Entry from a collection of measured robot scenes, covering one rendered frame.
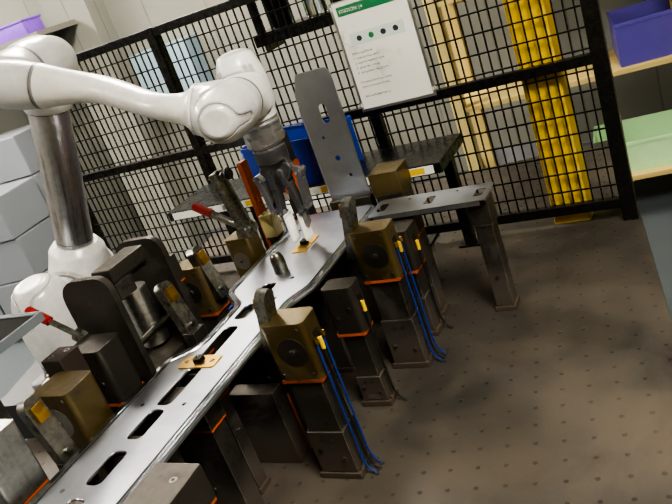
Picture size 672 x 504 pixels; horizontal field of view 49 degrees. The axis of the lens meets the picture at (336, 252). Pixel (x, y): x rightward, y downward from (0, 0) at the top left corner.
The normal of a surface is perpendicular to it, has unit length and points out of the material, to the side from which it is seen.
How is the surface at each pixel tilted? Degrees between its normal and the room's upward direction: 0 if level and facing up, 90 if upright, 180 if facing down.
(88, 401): 90
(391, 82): 90
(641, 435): 0
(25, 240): 90
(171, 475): 0
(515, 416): 0
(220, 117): 93
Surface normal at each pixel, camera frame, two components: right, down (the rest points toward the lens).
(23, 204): 0.91, -0.18
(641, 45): -0.23, 0.44
